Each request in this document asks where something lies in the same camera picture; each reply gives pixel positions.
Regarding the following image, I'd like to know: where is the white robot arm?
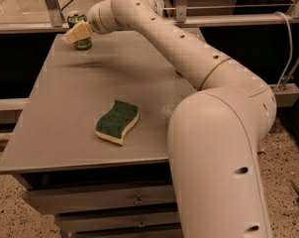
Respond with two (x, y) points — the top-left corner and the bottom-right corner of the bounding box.
(64, 0), (276, 238)

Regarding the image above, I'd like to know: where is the bottom grey drawer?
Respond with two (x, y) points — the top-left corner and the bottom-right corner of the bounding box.
(75, 225), (182, 238)

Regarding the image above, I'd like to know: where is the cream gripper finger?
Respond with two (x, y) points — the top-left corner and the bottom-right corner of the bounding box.
(63, 20), (93, 44)

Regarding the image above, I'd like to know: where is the dark green soda can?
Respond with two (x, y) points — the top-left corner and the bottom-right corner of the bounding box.
(65, 11), (92, 51)

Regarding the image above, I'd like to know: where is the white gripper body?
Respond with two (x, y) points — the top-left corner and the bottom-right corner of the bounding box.
(87, 0), (129, 35)

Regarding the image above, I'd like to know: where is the grey drawer cabinet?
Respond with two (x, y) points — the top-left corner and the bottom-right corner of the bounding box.
(0, 28), (264, 238)

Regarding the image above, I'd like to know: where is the top grey drawer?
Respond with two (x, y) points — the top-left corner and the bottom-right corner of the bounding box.
(23, 181), (175, 214)

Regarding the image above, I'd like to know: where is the metal guard rail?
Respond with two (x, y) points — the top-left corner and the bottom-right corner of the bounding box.
(0, 0), (299, 34)

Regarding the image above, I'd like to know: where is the grey drawer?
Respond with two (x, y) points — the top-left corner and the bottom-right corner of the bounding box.
(55, 211), (180, 232)
(75, 225), (182, 238)
(23, 181), (175, 214)

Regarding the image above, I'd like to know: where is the middle grey drawer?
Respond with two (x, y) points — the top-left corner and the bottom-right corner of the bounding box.
(55, 211), (180, 232)

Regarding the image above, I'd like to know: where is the green yellow sponge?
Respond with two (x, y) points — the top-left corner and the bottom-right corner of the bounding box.
(96, 100), (140, 146)

